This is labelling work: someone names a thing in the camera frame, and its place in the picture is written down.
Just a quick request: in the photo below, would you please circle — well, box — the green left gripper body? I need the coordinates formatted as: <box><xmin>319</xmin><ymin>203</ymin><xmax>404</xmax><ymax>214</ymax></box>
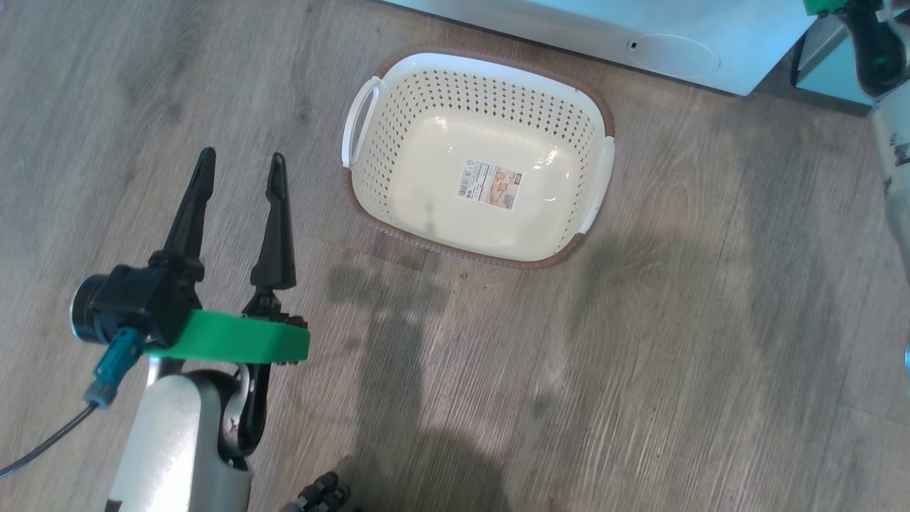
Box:
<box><xmin>142</xmin><ymin>309</ymin><xmax>311</xmax><ymax>366</ymax></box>

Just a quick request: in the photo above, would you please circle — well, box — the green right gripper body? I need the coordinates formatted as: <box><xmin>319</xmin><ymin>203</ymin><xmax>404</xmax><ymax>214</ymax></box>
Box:
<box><xmin>803</xmin><ymin>0</ymin><xmax>887</xmax><ymax>17</ymax></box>

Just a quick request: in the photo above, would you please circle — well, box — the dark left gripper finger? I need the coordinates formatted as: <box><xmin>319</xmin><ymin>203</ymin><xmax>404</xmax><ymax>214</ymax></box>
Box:
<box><xmin>244</xmin><ymin>151</ymin><xmax>309</xmax><ymax>329</ymax></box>
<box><xmin>148</xmin><ymin>147</ymin><xmax>218</xmax><ymax>286</ymax></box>

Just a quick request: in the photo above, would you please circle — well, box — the white perforated laundry basket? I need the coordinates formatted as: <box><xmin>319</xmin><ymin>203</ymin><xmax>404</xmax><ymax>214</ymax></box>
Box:
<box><xmin>341</xmin><ymin>48</ymin><xmax>616</xmax><ymax>270</ymax></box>

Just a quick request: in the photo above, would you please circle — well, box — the white washing machine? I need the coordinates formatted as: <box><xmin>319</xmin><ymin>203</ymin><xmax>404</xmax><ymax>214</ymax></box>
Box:
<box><xmin>384</xmin><ymin>0</ymin><xmax>819</xmax><ymax>97</ymax></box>

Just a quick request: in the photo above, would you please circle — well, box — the round white filter cover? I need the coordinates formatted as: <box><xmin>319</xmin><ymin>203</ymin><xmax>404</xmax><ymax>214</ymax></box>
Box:
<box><xmin>625</xmin><ymin>33</ymin><xmax>723</xmax><ymax>77</ymax></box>

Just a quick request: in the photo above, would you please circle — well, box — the product label sticker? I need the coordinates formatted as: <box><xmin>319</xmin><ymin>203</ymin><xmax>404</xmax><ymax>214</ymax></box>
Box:
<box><xmin>456</xmin><ymin>157</ymin><xmax>524</xmax><ymax>211</ymax></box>

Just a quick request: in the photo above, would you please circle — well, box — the teal cable connector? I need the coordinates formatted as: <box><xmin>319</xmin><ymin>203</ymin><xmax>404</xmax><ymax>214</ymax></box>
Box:
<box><xmin>83</xmin><ymin>327</ymin><xmax>147</xmax><ymax>410</ymax></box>

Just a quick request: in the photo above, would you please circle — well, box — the black camera cable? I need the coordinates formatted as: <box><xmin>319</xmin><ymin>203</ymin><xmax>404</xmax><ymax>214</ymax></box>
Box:
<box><xmin>0</xmin><ymin>402</ymin><xmax>100</xmax><ymax>479</ymax></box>

